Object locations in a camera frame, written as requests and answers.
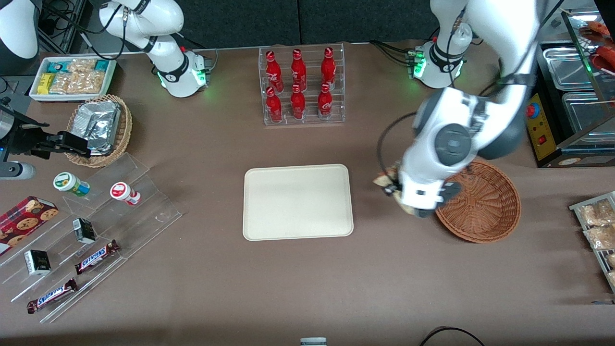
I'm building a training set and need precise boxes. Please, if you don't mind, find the white rectangular snack bin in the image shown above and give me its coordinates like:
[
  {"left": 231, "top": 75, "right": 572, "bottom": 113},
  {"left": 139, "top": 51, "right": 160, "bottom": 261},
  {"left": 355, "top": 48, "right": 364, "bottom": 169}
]
[{"left": 29, "top": 55, "right": 117, "bottom": 102}]

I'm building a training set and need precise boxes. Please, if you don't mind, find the clear acrylic bottle rack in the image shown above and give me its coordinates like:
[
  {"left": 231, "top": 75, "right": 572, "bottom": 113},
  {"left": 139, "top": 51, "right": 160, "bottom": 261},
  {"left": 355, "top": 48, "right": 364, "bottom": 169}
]
[{"left": 258, "top": 43, "right": 345, "bottom": 126}]

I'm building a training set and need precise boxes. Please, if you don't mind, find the black looped cable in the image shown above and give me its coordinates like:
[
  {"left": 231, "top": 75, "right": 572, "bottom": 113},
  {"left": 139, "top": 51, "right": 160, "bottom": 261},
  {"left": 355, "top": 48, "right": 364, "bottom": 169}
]
[{"left": 419, "top": 326, "right": 486, "bottom": 346}]

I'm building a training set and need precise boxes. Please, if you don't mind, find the triangle sandwich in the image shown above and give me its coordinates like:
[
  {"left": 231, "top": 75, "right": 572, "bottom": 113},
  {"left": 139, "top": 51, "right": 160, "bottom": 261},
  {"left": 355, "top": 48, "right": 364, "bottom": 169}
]
[{"left": 374, "top": 165, "right": 418, "bottom": 216}]

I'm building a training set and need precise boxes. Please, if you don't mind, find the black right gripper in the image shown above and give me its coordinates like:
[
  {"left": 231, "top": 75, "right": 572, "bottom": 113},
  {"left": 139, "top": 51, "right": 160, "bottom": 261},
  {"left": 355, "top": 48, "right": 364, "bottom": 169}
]
[{"left": 0, "top": 113, "right": 92, "bottom": 160}]

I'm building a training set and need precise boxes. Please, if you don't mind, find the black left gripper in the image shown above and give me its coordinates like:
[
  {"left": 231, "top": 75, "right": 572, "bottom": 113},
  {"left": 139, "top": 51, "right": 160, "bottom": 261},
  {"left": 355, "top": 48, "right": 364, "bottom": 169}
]
[{"left": 382, "top": 182, "right": 463, "bottom": 218}]

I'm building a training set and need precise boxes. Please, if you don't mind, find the beige plastic tray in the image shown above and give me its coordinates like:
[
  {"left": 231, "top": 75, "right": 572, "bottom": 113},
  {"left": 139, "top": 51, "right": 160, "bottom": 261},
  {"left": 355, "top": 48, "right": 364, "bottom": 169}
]
[{"left": 243, "top": 164, "right": 355, "bottom": 241}]

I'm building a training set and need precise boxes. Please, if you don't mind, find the red cola bottle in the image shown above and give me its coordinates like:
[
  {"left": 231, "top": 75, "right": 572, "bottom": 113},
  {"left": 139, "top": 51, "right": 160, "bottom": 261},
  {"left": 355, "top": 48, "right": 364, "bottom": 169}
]
[
  {"left": 266, "top": 86, "right": 283, "bottom": 123},
  {"left": 266, "top": 50, "right": 283, "bottom": 92},
  {"left": 291, "top": 49, "right": 307, "bottom": 91},
  {"left": 318, "top": 83, "right": 333, "bottom": 120},
  {"left": 321, "top": 47, "right": 336, "bottom": 89},
  {"left": 290, "top": 85, "right": 306, "bottom": 121}
]

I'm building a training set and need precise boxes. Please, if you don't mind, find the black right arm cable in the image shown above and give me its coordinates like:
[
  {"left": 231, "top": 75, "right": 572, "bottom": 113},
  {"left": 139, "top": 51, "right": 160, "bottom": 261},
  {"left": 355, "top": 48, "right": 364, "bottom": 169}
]
[{"left": 41, "top": 0, "right": 130, "bottom": 51}]

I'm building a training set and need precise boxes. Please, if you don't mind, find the black food warmer cabinet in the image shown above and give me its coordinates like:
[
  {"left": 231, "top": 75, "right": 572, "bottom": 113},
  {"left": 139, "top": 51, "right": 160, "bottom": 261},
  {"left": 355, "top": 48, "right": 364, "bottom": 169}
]
[{"left": 524, "top": 7, "right": 615, "bottom": 169}]

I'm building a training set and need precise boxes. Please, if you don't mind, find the green lid snack cup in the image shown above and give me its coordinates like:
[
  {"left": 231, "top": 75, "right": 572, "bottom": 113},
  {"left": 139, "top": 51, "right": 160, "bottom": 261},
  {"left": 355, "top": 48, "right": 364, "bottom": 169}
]
[{"left": 53, "top": 172, "right": 91, "bottom": 198}]

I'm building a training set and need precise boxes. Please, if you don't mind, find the orange fried food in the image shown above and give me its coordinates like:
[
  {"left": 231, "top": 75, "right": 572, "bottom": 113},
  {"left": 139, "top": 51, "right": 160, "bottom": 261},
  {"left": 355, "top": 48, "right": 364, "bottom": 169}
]
[{"left": 579, "top": 22, "right": 615, "bottom": 48}]

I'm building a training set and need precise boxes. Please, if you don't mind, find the light tan wicker basket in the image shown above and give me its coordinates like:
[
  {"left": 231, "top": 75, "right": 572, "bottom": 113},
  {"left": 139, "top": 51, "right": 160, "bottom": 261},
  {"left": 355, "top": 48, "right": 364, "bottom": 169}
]
[{"left": 65, "top": 94, "right": 133, "bottom": 168}]

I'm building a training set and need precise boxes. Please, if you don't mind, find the steel warmer pan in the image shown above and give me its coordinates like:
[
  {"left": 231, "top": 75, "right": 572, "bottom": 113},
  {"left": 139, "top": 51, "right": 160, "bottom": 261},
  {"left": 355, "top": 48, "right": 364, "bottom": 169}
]
[
  {"left": 542, "top": 46, "right": 599, "bottom": 92},
  {"left": 561, "top": 91, "right": 615, "bottom": 136}
]

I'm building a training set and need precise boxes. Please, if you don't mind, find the red plaid cookie box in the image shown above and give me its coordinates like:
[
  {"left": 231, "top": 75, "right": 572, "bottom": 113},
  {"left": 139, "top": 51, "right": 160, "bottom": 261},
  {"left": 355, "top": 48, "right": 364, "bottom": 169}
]
[{"left": 0, "top": 196, "right": 60, "bottom": 257}]

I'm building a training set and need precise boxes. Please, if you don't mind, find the small black carton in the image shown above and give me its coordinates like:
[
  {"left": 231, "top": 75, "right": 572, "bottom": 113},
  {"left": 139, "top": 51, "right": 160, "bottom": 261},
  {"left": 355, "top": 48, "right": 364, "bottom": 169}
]
[
  {"left": 24, "top": 249, "right": 51, "bottom": 276},
  {"left": 73, "top": 218, "right": 97, "bottom": 244}
]

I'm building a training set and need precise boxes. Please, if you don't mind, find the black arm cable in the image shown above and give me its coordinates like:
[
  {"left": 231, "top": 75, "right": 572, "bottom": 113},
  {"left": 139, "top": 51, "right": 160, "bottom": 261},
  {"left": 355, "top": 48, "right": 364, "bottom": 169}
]
[
  {"left": 41, "top": 0, "right": 130, "bottom": 51},
  {"left": 376, "top": 0, "right": 565, "bottom": 188}
]

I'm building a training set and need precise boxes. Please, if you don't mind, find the clear peanut bag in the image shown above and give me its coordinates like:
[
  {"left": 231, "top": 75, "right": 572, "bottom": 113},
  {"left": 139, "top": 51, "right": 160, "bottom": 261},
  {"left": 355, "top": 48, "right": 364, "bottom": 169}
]
[
  {"left": 49, "top": 72, "right": 73, "bottom": 94},
  {"left": 70, "top": 71, "right": 105, "bottom": 94},
  {"left": 67, "top": 59, "right": 97, "bottom": 74}
]

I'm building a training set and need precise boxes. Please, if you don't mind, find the Snickers chocolate bar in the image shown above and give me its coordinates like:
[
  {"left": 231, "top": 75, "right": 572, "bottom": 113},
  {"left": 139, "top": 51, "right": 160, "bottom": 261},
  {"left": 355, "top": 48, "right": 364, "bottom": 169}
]
[
  {"left": 26, "top": 278, "right": 78, "bottom": 314},
  {"left": 74, "top": 239, "right": 121, "bottom": 275}
]

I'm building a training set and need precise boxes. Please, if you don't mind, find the clear acrylic stepped stand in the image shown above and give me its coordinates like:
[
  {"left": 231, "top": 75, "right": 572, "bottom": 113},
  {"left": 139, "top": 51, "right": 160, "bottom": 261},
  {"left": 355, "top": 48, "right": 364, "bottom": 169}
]
[{"left": 0, "top": 153, "right": 183, "bottom": 323}]

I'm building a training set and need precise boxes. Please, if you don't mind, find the red lid snack cup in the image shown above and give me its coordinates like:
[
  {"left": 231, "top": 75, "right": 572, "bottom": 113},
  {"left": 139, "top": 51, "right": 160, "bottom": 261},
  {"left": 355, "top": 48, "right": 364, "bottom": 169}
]
[{"left": 110, "top": 182, "right": 141, "bottom": 206}]

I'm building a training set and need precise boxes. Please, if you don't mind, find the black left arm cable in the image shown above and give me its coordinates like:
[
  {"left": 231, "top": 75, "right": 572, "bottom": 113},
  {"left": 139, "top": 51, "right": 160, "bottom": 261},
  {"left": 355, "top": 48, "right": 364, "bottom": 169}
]
[{"left": 376, "top": 0, "right": 565, "bottom": 188}]

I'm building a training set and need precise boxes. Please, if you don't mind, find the silver foil pack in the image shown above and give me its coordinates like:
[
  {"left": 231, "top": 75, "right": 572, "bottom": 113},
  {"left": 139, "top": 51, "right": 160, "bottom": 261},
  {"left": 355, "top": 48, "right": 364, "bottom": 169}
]
[{"left": 72, "top": 101, "right": 121, "bottom": 156}]

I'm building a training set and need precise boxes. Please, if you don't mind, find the black base cable bundle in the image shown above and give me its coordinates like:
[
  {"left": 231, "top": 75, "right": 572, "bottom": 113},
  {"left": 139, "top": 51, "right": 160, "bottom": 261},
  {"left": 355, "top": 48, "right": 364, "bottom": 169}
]
[{"left": 370, "top": 40, "right": 417, "bottom": 66}]

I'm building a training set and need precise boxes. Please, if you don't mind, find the brown round wicker basket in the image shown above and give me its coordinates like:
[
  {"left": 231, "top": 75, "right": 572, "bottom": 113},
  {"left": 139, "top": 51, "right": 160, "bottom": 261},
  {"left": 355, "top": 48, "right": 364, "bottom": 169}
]
[{"left": 434, "top": 160, "right": 522, "bottom": 244}]

